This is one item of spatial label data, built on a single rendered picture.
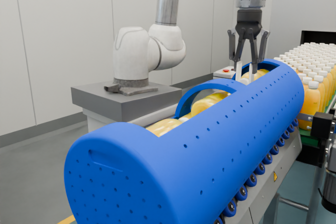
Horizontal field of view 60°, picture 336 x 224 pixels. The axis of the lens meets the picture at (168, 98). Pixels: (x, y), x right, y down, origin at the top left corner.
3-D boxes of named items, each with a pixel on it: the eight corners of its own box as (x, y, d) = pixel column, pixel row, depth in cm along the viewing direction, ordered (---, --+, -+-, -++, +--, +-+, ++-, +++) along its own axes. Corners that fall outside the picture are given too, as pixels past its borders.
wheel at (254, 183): (241, 181, 82) (247, 179, 80) (243, 169, 85) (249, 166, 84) (252, 190, 83) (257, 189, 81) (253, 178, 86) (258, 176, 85)
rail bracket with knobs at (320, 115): (304, 137, 124) (308, 114, 121) (307, 131, 129) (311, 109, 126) (330, 143, 118) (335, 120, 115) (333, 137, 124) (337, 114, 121)
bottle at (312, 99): (295, 123, 136) (301, 85, 130) (310, 123, 137) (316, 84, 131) (303, 129, 129) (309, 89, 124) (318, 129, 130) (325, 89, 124)
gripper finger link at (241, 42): (245, 29, 91) (240, 27, 91) (235, 63, 95) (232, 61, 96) (249, 28, 94) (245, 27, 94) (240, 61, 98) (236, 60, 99)
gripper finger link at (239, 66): (238, 62, 95) (236, 62, 95) (237, 83, 97) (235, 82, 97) (242, 61, 97) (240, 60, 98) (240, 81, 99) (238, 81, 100)
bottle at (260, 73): (253, 69, 115) (235, 73, 100) (271, 68, 110) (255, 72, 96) (254, 87, 116) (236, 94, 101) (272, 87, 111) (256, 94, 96)
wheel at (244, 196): (230, 195, 76) (237, 193, 74) (233, 181, 79) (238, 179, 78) (242, 204, 77) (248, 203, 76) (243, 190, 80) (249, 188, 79)
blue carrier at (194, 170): (74, 247, 63) (50, 123, 56) (234, 121, 131) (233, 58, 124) (186, 315, 47) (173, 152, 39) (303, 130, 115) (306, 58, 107)
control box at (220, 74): (212, 90, 155) (213, 71, 152) (227, 82, 171) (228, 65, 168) (229, 93, 150) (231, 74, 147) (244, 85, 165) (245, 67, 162)
